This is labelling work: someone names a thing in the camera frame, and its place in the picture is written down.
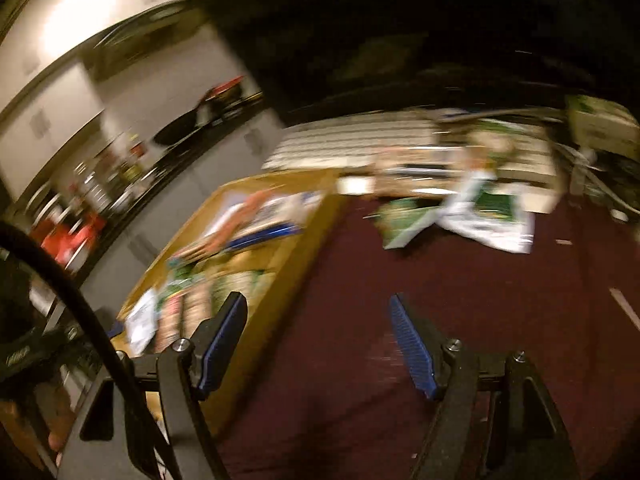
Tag black cable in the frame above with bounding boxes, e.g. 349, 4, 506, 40
0, 222, 173, 480

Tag grey cable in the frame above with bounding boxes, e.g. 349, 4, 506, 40
565, 145, 636, 211

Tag wooden box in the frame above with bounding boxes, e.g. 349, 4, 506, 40
117, 169, 346, 436

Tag white green snack packet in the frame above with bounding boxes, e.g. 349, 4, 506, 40
440, 170, 536, 253

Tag black pan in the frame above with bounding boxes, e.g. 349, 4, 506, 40
152, 87, 221, 148

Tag white kitchen cabinets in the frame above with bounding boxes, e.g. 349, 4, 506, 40
0, 25, 281, 286

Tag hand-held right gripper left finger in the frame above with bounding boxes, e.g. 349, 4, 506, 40
57, 291, 249, 480

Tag large black screen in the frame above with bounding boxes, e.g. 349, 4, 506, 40
185, 0, 640, 116

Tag pile of snack packets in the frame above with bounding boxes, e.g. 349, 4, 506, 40
125, 190, 323, 356

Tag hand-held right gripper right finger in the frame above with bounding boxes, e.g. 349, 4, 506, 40
389, 294, 581, 480

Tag white green carton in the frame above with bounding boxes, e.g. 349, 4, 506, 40
567, 94, 640, 161

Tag red lidded pot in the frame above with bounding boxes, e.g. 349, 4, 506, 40
210, 76, 246, 106

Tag red container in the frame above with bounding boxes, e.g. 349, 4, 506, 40
40, 212, 106, 266

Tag person's left hand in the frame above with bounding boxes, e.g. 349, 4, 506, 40
0, 390, 76, 471

